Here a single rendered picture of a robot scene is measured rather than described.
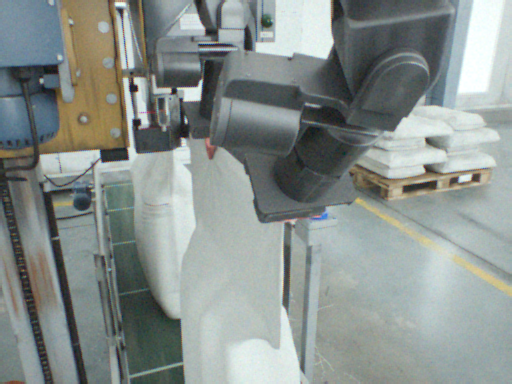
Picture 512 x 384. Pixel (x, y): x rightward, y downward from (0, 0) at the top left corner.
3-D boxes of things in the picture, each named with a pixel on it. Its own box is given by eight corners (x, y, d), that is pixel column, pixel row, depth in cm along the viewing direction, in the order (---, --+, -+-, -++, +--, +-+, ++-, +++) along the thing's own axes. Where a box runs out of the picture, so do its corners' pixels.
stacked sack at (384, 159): (450, 164, 352) (453, 148, 347) (389, 173, 328) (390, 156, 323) (414, 152, 389) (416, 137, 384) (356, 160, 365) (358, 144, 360)
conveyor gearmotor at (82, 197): (100, 212, 247) (97, 189, 242) (73, 216, 242) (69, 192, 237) (99, 196, 273) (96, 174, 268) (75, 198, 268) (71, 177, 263)
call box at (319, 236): (336, 241, 102) (338, 219, 100) (307, 246, 99) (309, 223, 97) (320, 228, 109) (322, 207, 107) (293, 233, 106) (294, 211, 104)
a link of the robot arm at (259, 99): (444, 66, 23) (402, -1, 29) (247, 21, 21) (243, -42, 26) (355, 200, 32) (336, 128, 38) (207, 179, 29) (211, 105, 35)
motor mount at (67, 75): (81, 103, 65) (65, -10, 59) (36, 105, 63) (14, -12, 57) (83, 85, 90) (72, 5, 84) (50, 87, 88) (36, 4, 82)
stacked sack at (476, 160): (498, 171, 377) (502, 154, 371) (442, 179, 355) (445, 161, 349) (461, 159, 414) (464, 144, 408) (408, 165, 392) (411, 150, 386)
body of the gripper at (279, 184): (240, 160, 41) (259, 117, 34) (330, 151, 44) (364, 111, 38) (255, 221, 38) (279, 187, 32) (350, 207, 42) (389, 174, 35)
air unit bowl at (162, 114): (171, 126, 86) (169, 96, 84) (157, 127, 85) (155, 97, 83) (169, 124, 89) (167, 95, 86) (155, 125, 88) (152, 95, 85)
